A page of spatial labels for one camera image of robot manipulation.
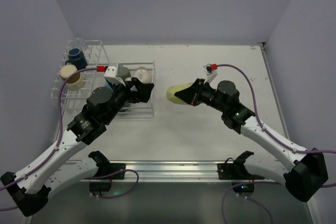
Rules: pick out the speckled beige small cup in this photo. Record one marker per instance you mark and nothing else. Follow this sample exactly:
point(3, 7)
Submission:
point(143, 74)

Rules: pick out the aluminium mounting rail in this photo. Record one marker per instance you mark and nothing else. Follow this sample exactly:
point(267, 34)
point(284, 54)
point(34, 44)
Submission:
point(194, 172)

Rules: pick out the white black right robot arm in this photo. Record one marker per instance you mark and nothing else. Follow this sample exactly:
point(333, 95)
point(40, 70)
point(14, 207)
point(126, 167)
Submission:
point(302, 171)

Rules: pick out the light blue mug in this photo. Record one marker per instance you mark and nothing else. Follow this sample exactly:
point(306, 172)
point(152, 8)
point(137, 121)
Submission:
point(110, 86)

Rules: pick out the white wire dish rack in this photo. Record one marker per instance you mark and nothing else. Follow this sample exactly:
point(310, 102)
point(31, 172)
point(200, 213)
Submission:
point(132, 111)

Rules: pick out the pale yellow mug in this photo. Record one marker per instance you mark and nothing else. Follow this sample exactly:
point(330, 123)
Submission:
point(180, 94)

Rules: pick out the clear glass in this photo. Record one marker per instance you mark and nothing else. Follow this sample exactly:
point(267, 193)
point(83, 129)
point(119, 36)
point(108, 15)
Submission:
point(80, 43)

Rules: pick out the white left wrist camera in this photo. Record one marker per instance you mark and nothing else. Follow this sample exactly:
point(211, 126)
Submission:
point(113, 74)

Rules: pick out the grey small cup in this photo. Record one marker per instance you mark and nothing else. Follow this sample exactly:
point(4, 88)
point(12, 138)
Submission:
point(125, 73)

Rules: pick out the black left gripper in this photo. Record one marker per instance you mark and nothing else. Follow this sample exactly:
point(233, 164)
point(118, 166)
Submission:
point(131, 92)

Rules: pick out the cream brown mug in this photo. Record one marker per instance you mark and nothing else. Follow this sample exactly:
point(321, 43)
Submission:
point(76, 81)

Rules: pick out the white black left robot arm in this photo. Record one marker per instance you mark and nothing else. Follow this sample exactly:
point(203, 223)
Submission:
point(31, 187)

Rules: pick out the white wire plate rack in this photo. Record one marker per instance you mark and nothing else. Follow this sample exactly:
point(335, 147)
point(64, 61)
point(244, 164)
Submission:
point(73, 101)

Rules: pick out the dark blue mug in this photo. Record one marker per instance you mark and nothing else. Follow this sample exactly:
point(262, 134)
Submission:
point(77, 58)

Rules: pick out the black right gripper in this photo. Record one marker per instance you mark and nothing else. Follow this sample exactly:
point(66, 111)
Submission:
point(197, 93)

